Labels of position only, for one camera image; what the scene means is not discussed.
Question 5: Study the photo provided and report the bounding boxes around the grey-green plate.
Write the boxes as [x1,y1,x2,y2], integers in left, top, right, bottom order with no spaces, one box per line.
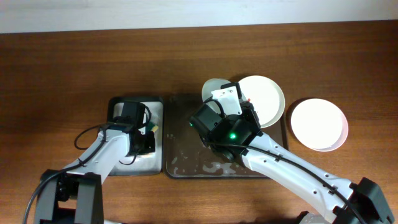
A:
[201,78,230,114]

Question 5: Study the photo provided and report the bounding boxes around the yellow green sponge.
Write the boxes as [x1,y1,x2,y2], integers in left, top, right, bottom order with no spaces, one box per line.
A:
[146,122,159,133]

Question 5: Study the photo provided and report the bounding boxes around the cream white plate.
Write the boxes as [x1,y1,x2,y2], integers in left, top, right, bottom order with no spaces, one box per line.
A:
[238,75,285,128]

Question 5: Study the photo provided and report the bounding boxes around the pink plate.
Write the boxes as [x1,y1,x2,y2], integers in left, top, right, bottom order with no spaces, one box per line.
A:
[290,98,349,152]

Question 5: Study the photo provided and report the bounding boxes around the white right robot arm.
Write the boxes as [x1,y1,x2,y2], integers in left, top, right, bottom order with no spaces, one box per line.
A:
[189,103,395,223]

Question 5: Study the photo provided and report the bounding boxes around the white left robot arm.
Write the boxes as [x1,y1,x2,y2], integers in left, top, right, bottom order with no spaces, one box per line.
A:
[29,97,162,223]

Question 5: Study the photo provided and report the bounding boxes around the small metal tray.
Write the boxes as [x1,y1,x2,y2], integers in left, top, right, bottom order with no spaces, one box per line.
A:
[107,96,164,176]

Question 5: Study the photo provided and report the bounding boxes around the brown wet tray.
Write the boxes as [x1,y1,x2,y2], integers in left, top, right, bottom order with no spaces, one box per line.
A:
[162,94,289,180]

